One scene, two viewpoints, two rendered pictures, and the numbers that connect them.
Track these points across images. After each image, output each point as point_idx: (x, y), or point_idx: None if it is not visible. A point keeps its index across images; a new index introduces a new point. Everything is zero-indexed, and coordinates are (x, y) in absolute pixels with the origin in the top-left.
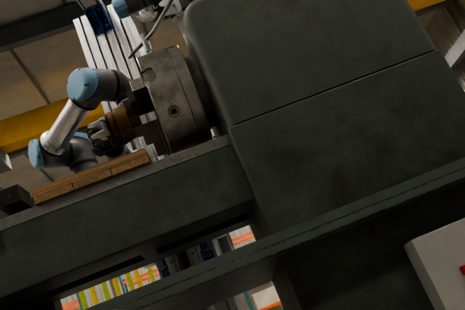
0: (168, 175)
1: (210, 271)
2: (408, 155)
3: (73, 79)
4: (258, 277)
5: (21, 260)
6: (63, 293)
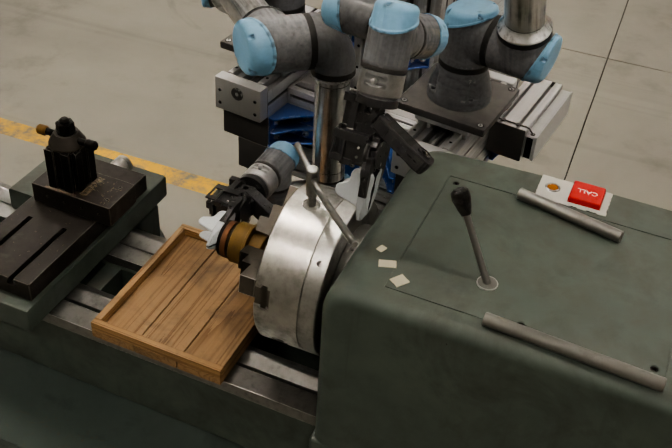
0: (238, 402)
1: None
2: None
3: (240, 35)
4: None
5: (75, 359)
6: None
